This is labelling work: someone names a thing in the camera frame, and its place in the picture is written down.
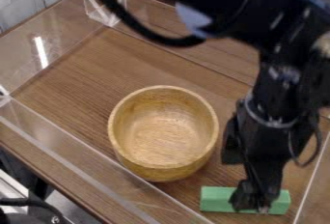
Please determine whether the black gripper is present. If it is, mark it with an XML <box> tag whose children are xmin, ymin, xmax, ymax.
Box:
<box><xmin>222</xmin><ymin>98</ymin><xmax>319</xmax><ymax>213</ymax></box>

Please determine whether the green rectangular block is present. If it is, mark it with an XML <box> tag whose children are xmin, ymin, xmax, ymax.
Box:
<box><xmin>200</xmin><ymin>186</ymin><xmax>291</xmax><ymax>215</ymax></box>

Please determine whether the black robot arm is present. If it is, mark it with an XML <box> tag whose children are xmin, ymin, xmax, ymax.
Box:
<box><xmin>100</xmin><ymin>0</ymin><xmax>330</xmax><ymax>212</ymax></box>

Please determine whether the light wooden bowl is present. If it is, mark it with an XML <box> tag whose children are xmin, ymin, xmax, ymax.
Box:
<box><xmin>107</xmin><ymin>85</ymin><xmax>219</xmax><ymax>182</ymax></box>

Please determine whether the black cable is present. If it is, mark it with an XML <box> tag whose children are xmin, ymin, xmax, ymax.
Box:
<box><xmin>0</xmin><ymin>198</ymin><xmax>62</xmax><ymax>224</ymax></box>

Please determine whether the clear acrylic corner bracket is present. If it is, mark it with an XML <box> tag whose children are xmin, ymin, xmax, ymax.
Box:
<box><xmin>83</xmin><ymin>0</ymin><xmax>122</xmax><ymax>28</ymax></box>

